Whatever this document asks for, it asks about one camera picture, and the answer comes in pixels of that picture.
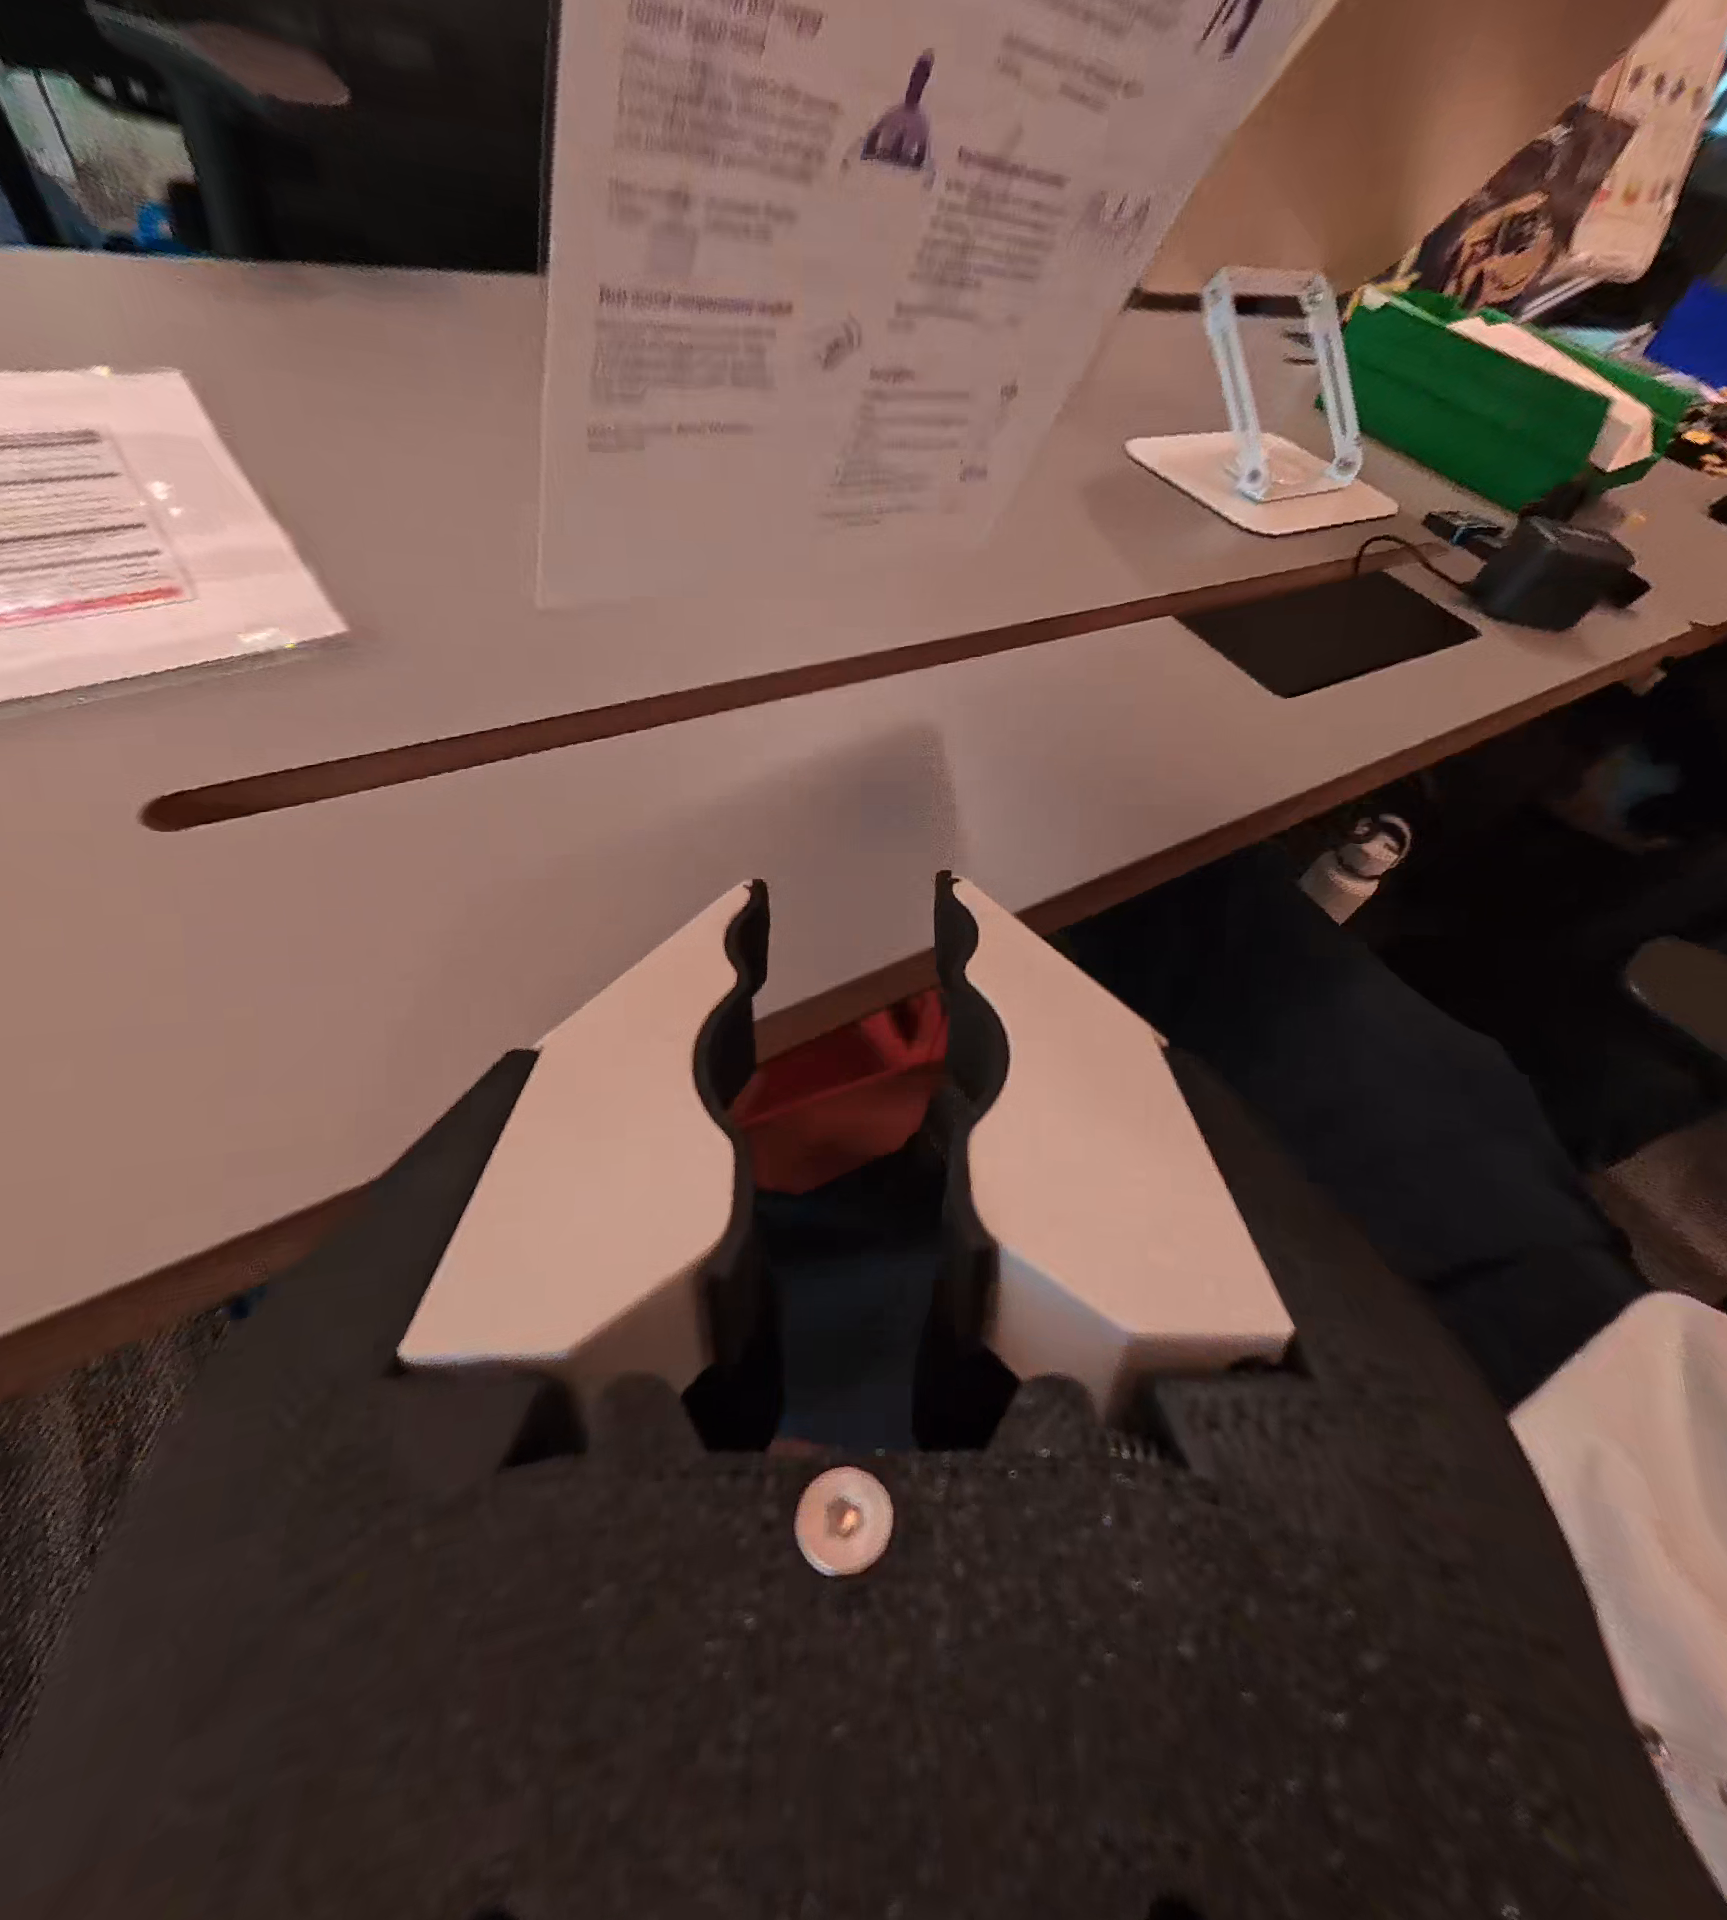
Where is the laminated printed sheet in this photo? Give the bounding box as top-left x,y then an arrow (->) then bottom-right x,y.
0,367 -> 352,730

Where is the large white printed poster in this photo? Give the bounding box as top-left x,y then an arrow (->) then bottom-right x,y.
534,0 -> 1321,610

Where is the black power adapter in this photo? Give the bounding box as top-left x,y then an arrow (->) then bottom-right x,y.
1469,514 -> 1651,632

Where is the white paper stack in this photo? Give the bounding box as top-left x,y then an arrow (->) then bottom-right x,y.
1447,315 -> 1659,475

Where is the grey desk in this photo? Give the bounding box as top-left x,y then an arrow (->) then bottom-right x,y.
0,240 -> 1727,1442

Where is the black office chair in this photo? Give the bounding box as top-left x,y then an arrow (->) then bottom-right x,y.
1619,901 -> 1727,1172

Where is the clear acrylic phone stand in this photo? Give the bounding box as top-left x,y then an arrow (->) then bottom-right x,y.
1125,266 -> 1401,538

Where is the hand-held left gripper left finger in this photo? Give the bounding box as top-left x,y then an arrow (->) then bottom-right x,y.
396,878 -> 775,1382

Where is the person's leg in dark trousers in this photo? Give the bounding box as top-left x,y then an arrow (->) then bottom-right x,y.
1057,855 -> 1651,1412

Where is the person's white shirt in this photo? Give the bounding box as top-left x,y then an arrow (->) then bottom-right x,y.
1507,1290 -> 1727,1920

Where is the dark chair with brown seat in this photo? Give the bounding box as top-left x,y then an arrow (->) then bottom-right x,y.
0,0 -> 550,272

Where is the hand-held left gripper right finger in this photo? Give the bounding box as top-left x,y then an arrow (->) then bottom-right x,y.
931,871 -> 1297,1424

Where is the red cloth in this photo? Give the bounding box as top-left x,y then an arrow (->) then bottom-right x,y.
731,991 -> 951,1194

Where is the printed paper bag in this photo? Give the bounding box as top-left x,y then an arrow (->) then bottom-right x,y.
1379,0 -> 1727,325

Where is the white water bottle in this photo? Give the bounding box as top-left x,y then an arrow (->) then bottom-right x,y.
1297,811 -> 1417,925

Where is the beige desk divider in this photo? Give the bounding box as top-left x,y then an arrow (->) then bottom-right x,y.
1139,0 -> 1675,303

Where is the green box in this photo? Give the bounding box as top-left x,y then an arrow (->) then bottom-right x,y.
1319,288 -> 1697,513

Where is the black adapter cable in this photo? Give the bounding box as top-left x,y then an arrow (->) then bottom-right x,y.
1349,535 -> 1479,595

